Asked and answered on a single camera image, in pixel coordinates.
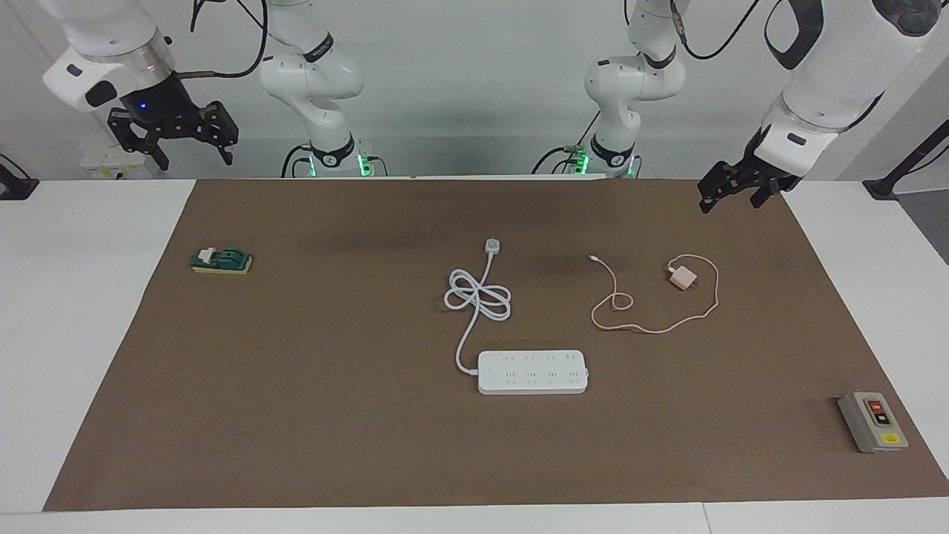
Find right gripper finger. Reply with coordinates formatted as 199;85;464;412
200;100;239;166
108;109;171;171

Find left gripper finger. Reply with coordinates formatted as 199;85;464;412
749;178;787;209
697;162;744;214

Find pink charging cable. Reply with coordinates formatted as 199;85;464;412
588;254;721;334

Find white power strip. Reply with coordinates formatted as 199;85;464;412
477;350;590;395

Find black slanted stand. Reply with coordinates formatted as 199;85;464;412
862;119;949;201

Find green block yellow base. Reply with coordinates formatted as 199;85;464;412
190;246;254;276

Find brown table mat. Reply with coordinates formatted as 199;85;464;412
43;178;949;512

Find white wall outlet box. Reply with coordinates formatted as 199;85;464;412
79;143;154;179

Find black right base cable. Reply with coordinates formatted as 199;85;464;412
280;143;316;179

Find black base cable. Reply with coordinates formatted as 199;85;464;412
530;111;601;176
280;143;316;179

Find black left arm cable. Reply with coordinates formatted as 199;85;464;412
667;0;764;62

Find black clamp mount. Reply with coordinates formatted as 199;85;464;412
0;154;39;201

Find black left base cable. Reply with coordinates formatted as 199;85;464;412
530;111;601;176

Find white power strip cord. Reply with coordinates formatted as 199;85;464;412
443;237;512;375

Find grey switch box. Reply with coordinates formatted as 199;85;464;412
838;391;910;454

